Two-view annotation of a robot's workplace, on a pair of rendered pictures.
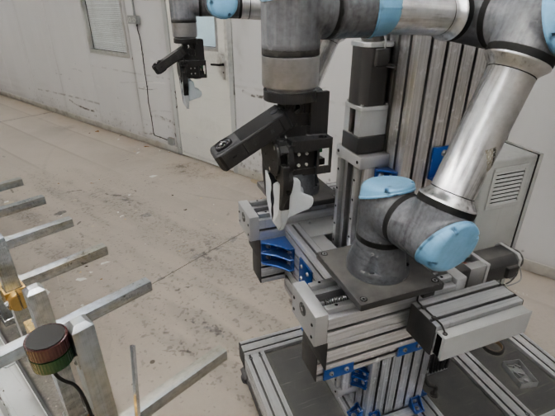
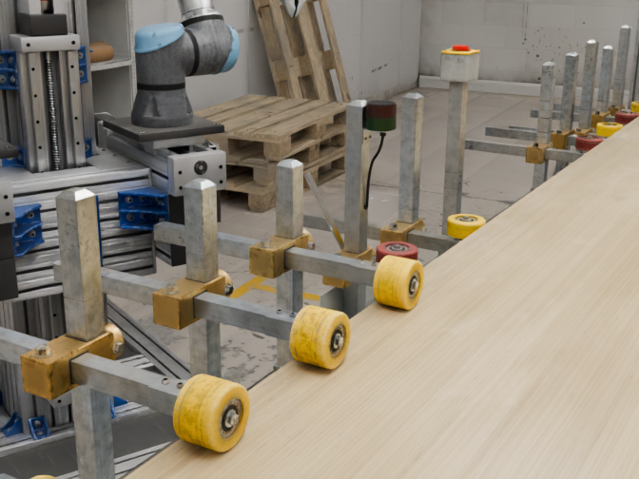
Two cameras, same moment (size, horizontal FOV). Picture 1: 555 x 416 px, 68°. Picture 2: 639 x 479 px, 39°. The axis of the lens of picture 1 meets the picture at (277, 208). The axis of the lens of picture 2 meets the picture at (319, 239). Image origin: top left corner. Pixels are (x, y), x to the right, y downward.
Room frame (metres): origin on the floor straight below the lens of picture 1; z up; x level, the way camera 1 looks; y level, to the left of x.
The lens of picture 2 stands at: (0.98, 1.99, 1.46)
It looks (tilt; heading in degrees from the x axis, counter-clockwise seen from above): 18 degrees down; 256
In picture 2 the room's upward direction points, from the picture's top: 1 degrees clockwise
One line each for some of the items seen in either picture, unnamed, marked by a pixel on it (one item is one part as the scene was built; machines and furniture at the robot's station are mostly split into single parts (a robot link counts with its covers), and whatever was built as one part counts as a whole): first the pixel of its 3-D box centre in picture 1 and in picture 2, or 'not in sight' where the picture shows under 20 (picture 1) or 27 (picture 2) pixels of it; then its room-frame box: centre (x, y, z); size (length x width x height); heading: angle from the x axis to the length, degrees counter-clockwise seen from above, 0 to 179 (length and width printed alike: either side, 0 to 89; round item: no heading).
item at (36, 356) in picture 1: (47, 342); (380, 108); (0.46, 0.35, 1.16); 0.06 x 0.06 x 0.02
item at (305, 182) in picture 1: (297, 175); not in sight; (1.29, -0.07, 1.09); 0.15 x 0.15 x 0.10
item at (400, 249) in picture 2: not in sight; (396, 273); (0.44, 0.42, 0.85); 0.08 x 0.08 x 0.11
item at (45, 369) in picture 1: (51, 354); (380, 122); (0.46, 0.35, 1.14); 0.06 x 0.06 x 0.02
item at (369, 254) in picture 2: not in sight; (351, 264); (0.51, 0.33, 0.85); 0.13 x 0.06 x 0.05; 46
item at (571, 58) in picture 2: not in sight; (566, 124); (-0.54, -0.77, 0.88); 0.03 x 0.03 x 0.48; 46
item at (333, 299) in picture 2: not in sight; (350, 297); (0.49, 0.28, 0.75); 0.26 x 0.01 x 0.10; 46
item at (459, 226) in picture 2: not in sight; (464, 242); (0.24, 0.27, 0.85); 0.08 x 0.08 x 0.11
